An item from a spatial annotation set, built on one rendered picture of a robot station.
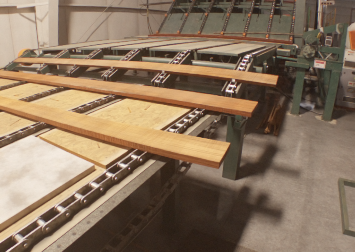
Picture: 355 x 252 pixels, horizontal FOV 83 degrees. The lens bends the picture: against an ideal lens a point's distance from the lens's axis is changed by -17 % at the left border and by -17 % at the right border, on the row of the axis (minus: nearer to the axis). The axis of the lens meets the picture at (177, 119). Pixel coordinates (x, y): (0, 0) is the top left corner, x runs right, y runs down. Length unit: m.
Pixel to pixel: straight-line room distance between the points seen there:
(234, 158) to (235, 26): 4.97
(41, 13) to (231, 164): 6.43
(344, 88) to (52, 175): 4.78
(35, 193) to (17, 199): 0.06
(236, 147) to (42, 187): 1.58
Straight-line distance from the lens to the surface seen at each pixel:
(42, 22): 7.30
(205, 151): 0.82
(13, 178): 0.91
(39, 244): 0.66
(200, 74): 1.91
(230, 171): 2.15
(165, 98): 1.39
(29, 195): 0.79
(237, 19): 6.82
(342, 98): 5.01
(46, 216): 0.70
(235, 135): 1.98
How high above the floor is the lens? 1.28
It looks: 22 degrees down
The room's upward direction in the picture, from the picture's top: straight up
